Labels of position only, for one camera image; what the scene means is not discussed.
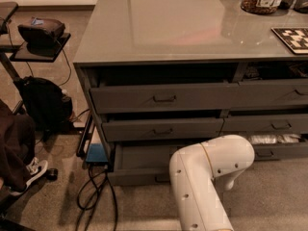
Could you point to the person's dark trouser leg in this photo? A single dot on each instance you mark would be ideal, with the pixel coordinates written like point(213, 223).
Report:
point(17, 148)

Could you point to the black backpack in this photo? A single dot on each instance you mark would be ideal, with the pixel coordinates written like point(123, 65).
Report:
point(45, 102)

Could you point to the grey drawer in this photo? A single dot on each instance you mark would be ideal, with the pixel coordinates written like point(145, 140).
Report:
point(162, 129)
point(271, 93)
point(265, 124)
point(279, 147)
point(162, 98)
point(145, 163)

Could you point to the black chair caster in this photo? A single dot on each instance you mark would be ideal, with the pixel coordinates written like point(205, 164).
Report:
point(52, 174)

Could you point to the black white marker board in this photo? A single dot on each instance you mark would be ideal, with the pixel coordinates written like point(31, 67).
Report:
point(296, 39)

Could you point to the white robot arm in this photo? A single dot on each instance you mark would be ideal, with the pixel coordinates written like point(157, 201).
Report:
point(192, 171)

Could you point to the black tray stand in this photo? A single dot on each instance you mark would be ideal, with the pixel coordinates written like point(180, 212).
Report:
point(24, 52)

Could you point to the black device on tray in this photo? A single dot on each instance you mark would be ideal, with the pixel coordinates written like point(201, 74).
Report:
point(41, 31)

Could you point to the white black sneaker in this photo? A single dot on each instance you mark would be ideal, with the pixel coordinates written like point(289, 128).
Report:
point(36, 169)

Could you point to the grey drawer cabinet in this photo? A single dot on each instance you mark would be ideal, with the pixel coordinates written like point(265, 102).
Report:
point(161, 42)

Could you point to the blue box on floor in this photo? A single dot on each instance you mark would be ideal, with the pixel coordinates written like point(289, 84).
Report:
point(96, 152)

